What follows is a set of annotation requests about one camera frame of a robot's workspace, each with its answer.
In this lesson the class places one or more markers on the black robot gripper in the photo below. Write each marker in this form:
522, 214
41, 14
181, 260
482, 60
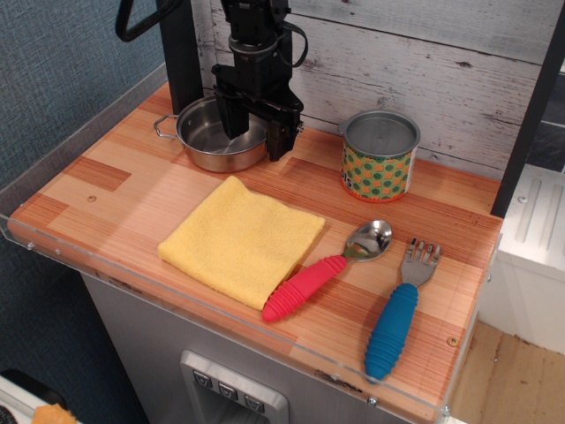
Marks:
258, 83

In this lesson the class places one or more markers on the small stainless steel pot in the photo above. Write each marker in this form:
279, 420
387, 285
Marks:
199, 129

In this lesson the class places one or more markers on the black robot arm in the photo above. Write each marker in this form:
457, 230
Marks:
266, 49

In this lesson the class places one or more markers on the yellow folded cloth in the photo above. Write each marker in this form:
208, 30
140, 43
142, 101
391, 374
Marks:
241, 244

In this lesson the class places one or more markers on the green orange patterned tin can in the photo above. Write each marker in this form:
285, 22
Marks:
379, 150

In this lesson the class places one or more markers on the clear acrylic table guard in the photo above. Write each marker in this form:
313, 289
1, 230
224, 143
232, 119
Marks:
103, 204

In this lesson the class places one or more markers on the grey cabinet with dispenser panel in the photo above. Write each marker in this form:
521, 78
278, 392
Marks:
184, 371

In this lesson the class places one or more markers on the white cabinet at right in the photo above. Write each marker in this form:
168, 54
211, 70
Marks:
524, 290

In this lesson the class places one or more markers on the black and orange object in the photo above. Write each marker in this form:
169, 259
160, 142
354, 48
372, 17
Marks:
21, 394

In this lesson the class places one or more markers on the spoon with red handle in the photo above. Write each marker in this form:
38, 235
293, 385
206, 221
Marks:
366, 243

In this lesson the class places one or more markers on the fork with blue handle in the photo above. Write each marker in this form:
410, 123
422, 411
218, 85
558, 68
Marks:
387, 340

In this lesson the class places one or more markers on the black vertical post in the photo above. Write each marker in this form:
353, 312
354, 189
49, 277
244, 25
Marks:
532, 118

